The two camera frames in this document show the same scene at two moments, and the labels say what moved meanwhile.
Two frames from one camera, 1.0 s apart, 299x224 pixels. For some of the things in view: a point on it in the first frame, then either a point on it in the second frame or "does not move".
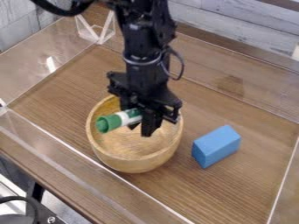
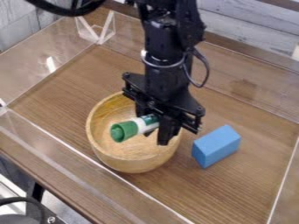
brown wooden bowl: x=122 y=149 does not move
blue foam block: x=217 y=146 does not move
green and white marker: x=110 y=122 to x=126 y=130
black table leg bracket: x=46 y=216 does not move
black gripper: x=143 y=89 to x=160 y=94
